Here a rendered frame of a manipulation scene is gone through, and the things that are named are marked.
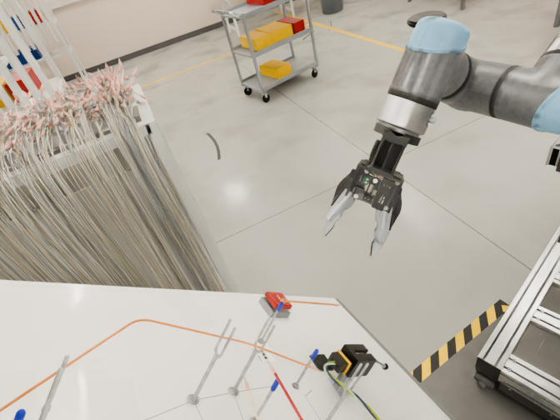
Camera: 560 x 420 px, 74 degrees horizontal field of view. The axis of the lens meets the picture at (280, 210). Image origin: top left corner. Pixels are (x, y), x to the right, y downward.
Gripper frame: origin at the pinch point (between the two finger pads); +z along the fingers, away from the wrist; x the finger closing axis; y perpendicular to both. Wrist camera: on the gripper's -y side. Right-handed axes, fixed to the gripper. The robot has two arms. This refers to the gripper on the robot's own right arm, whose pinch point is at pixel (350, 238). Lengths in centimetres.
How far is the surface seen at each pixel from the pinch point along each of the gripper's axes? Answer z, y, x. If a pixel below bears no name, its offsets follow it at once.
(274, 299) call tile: 24.5, -10.3, -10.0
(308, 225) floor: 69, -184, -27
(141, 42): 15, -617, -519
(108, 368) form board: 22.3, 26.9, -23.7
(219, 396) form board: 24.7, 19.8, -8.9
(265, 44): -43, -353, -163
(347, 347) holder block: 19.5, 1.4, 7.5
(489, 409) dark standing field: 76, -86, 82
